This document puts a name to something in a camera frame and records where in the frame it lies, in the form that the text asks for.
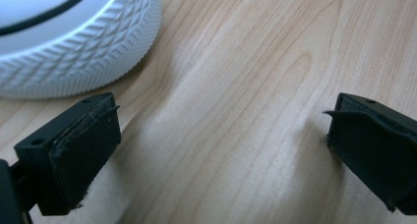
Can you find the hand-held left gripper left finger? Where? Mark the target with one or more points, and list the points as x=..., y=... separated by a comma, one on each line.
x=82, y=158

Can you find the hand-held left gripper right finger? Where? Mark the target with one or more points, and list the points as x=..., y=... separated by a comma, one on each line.
x=377, y=152

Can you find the black white sneaker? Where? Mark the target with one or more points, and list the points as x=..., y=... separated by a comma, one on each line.
x=98, y=53

